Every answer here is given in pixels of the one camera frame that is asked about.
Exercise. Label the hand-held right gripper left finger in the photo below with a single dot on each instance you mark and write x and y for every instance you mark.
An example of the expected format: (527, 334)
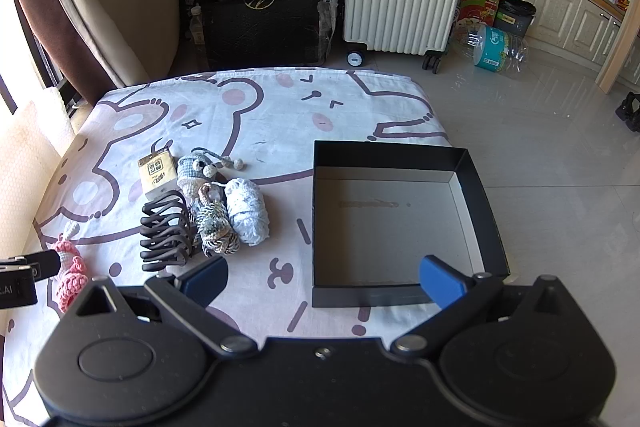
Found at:
(205, 281)

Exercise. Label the wooden table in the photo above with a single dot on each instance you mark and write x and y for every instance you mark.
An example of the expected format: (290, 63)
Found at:
(617, 52)

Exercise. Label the black object on floor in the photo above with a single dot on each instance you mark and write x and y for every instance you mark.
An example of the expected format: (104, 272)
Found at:
(630, 112)

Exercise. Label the small clear bottle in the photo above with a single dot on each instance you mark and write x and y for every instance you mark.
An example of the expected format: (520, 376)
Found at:
(197, 27)

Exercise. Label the dark trash bin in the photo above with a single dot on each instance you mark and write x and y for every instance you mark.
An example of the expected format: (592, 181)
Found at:
(515, 17)

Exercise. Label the pink crochet bunny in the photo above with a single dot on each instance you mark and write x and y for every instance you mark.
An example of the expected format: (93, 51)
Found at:
(72, 272)

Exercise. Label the black cardboard box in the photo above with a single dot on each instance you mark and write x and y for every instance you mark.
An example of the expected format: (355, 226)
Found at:
(390, 227)

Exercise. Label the white kitchen cabinets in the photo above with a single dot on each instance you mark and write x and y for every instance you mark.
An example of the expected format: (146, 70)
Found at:
(555, 7)

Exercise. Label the dark grey hair claw clip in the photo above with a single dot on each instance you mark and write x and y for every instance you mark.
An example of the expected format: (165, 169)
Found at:
(165, 232)

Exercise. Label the grey crochet mouse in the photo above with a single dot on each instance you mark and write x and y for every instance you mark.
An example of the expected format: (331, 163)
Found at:
(195, 169)

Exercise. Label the beige tissue packet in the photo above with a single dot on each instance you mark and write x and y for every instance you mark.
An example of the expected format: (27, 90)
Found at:
(157, 177)

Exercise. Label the white lace roll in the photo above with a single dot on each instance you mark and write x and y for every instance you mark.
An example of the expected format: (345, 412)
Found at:
(247, 212)

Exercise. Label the bear print blanket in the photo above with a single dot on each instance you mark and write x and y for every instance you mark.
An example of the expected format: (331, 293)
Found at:
(280, 127)

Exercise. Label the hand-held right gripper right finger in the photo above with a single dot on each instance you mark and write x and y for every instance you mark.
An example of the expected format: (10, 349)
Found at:
(442, 284)

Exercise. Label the large teal label water bottle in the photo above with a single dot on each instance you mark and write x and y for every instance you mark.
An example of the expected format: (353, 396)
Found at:
(492, 49)

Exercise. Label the brown curtain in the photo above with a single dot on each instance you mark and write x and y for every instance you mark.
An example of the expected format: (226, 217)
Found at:
(45, 22)

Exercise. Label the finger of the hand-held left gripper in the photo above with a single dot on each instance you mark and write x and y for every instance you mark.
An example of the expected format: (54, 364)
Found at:
(45, 263)

